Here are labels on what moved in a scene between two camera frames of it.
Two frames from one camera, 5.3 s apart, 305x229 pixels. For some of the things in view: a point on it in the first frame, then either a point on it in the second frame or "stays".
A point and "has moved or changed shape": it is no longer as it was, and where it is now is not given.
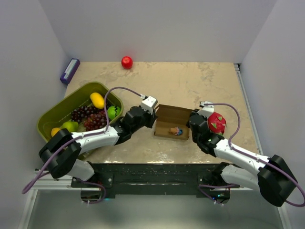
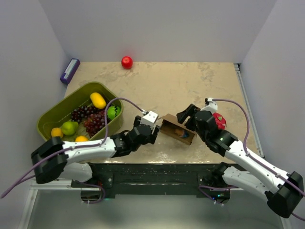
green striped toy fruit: (113, 111) stays
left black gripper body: (147, 120) -> (150, 139)
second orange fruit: (54, 130) stays
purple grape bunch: (78, 114) stays
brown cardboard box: (172, 121) has moved or changed shape
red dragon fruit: (217, 123) stays
